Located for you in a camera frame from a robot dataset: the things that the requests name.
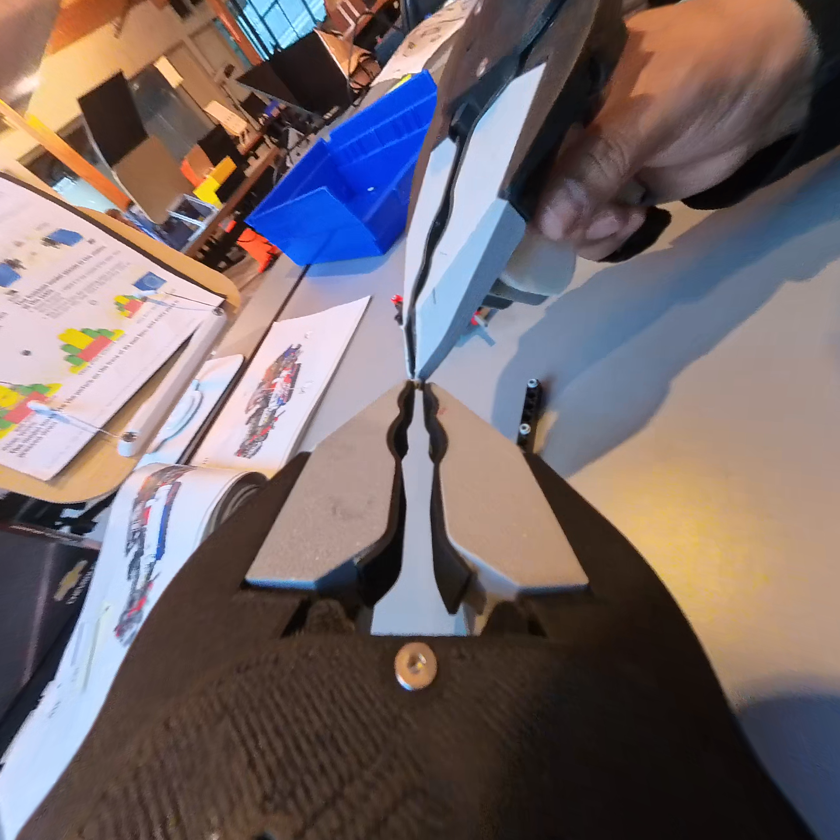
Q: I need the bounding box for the black panel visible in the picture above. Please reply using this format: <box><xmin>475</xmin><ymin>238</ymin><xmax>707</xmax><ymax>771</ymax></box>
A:
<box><xmin>79</xmin><ymin>72</ymin><xmax>148</xmax><ymax>168</ymax></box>

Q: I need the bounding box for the grey desk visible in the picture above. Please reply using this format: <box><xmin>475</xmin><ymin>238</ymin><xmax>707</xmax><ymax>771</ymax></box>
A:
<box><xmin>217</xmin><ymin>151</ymin><xmax>840</xmax><ymax>808</ymax></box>

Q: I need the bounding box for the black monitor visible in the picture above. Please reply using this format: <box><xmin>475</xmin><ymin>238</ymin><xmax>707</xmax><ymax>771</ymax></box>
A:
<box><xmin>236</xmin><ymin>29</ymin><xmax>358</xmax><ymax>112</ymax></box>

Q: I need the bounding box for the small toy brick assembly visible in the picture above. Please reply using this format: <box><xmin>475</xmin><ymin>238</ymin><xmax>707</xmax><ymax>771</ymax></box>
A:
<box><xmin>391</xmin><ymin>292</ymin><xmax>496</xmax><ymax>345</ymax></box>

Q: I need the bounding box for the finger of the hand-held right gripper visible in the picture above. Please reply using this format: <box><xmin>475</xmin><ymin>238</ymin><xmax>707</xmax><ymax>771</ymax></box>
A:
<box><xmin>402</xmin><ymin>123</ymin><xmax>455</xmax><ymax>379</ymax></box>
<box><xmin>413</xmin><ymin>61</ymin><xmax>550</xmax><ymax>383</ymax></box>

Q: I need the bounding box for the wooden document holder board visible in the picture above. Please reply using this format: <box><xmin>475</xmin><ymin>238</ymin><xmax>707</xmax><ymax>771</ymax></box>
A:
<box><xmin>0</xmin><ymin>167</ymin><xmax>242</xmax><ymax>505</ymax></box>

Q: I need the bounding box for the white stand base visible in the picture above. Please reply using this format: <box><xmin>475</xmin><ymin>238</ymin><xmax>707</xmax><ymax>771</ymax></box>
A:
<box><xmin>141</xmin><ymin>354</ymin><xmax>245</xmax><ymax>460</ymax></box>

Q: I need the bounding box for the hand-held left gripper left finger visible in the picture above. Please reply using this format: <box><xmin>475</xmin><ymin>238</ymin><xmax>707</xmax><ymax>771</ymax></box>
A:
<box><xmin>244</xmin><ymin>382</ymin><xmax>414</xmax><ymax>634</ymax></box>

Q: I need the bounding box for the open toy instruction booklet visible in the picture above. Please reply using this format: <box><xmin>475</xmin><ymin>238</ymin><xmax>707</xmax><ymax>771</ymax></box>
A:
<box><xmin>0</xmin><ymin>295</ymin><xmax>371</xmax><ymax>840</ymax></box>

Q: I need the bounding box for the long black toy beam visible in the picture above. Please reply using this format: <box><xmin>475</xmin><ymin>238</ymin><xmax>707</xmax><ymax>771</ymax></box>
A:
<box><xmin>518</xmin><ymin>377</ymin><xmax>546</xmax><ymax>454</ymax></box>

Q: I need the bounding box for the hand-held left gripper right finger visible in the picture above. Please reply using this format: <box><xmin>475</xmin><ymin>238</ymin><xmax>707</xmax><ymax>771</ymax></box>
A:
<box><xmin>425</xmin><ymin>383</ymin><xmax>590</xmax><ymax>619</ymax></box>

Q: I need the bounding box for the person's right hand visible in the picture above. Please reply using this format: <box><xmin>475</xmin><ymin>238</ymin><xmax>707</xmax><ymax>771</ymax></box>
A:
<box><xmin>528</xmin><ymin>0</ymin><xmax>821</xmax><ymax>263</ymax></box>

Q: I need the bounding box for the window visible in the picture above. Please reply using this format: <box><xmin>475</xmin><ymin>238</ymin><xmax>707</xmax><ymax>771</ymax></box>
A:
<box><xmin>233</xmin><ymin>0</ymin><xmax>329</xmax><ymax>50</ymax></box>

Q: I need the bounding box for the black toy set box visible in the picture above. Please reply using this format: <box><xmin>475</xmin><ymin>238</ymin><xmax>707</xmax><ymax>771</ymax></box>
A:
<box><xmin>0</xmin><ymin>521</ymin><xmax>101</xmax><ymax>729</ymax></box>

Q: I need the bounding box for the printed block building sheet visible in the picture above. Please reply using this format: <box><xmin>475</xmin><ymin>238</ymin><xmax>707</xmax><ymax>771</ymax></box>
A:
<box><xmin>0</xmin><ymin>174</ymin><xmax>227</xmax><ymax>483</ymax></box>

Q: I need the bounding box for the blue plastic bin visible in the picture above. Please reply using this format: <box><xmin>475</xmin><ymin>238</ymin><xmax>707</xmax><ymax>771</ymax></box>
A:
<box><xmin>245</xmin><ymin>69</ymin><xmax>439</xmax><ymax>266</ymax></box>

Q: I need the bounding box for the yellow storage box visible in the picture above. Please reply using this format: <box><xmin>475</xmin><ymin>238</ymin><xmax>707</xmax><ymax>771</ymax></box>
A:
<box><xmin>193</xmin><ymin>157</ymin><xmax>237</xmax><ymax>204</ymax></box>

